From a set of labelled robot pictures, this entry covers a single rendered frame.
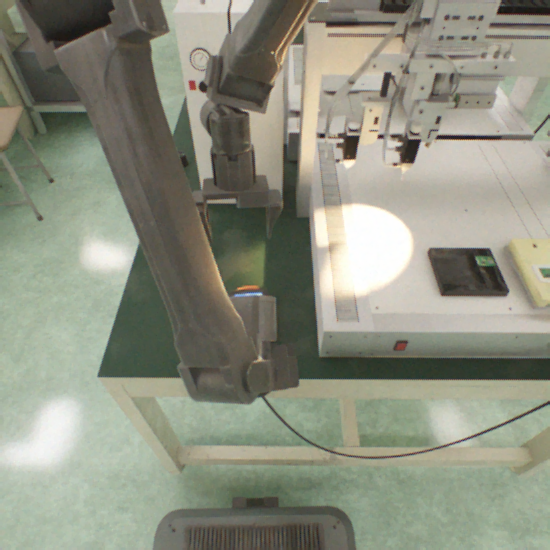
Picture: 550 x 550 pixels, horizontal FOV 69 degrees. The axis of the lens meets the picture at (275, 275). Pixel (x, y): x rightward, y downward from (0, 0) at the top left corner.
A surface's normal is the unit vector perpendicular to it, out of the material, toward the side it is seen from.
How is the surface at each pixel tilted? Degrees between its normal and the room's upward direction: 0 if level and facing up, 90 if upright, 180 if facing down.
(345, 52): 90
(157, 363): 0
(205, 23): 90
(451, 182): 0
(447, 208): 0
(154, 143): 67
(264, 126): 90
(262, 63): 118
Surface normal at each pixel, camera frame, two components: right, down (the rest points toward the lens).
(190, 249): 0.89, -0.07
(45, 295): 0.00, -0.65
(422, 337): 0.00, 0.76
